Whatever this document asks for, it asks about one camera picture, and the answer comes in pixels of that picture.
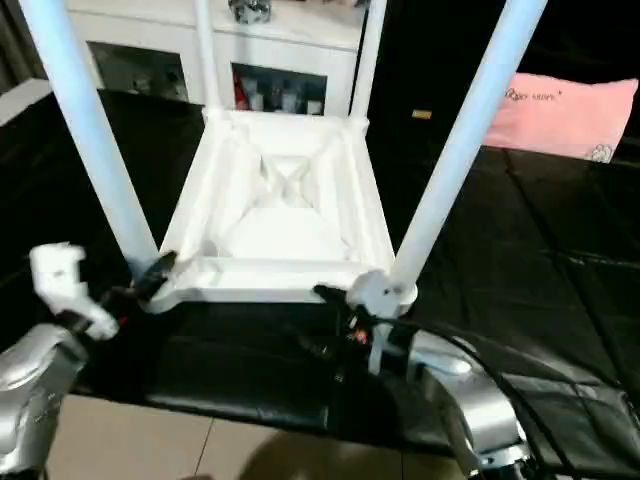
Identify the black work mat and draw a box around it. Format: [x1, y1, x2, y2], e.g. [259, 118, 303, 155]
[0, 88, 640, 479]

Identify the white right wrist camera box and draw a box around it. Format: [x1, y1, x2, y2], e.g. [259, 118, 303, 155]
[344, 269, 404, 378]

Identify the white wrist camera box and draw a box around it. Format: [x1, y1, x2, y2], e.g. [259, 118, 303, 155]
[344, 269, 404, 378]
[28, 242, 122, 344]

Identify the white glass-door cabinet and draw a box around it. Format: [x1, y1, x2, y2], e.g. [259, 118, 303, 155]
[58, 0, 367, 117]

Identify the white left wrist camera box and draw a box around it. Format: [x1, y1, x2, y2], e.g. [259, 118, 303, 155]
[28, 242, 122, 344]

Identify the black sofa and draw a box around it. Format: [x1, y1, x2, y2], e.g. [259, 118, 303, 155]
[360, 0, 640, 151]

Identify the dark ornament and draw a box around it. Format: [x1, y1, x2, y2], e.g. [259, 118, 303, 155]
[228, 0, 275, 25]

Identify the pink printed pillow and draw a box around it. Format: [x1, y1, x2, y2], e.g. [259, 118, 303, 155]
[480, 72, 640, 163]

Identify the white plastic table leg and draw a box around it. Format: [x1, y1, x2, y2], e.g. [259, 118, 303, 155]
[17, 0, 163, 275]
[348, 0, 390, 125]
[191, 0, 225, 115]
[384, 0, 550, 303]

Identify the grey curtain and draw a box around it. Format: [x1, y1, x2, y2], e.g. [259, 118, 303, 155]
[0, 0, 49, 93]

